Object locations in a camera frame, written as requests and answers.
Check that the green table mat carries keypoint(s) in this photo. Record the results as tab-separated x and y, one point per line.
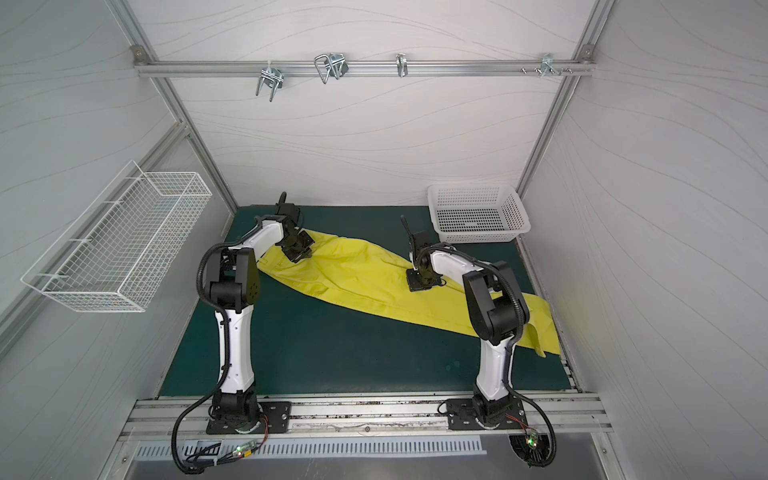
302	345

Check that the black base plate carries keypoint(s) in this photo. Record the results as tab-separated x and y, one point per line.
470	414
273	419

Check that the yellow long pants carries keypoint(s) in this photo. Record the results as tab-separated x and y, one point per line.
362	276

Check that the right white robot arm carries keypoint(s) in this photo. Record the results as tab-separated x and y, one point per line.
497	313

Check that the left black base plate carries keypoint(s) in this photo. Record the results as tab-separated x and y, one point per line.
273	419

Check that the white slotted vent strip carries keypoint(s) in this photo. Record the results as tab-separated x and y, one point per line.
329	447

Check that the horizontal aluminium top rail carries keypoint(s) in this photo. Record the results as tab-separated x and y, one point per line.
357	68

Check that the white wire wall basket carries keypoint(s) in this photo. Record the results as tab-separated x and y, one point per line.
113	257

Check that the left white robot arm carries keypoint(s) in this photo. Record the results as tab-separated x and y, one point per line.
228	281

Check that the metal u-bolt clamp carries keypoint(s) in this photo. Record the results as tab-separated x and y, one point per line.
270	80
331	65

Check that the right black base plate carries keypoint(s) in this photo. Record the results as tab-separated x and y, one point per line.
470	414

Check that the white plastic perforated basket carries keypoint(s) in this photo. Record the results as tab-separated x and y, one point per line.
464	213

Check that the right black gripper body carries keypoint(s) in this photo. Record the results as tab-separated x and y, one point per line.
421	279

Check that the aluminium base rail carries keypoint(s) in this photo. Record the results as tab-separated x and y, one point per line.
369	416

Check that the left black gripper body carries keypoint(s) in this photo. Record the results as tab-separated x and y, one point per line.
298	243

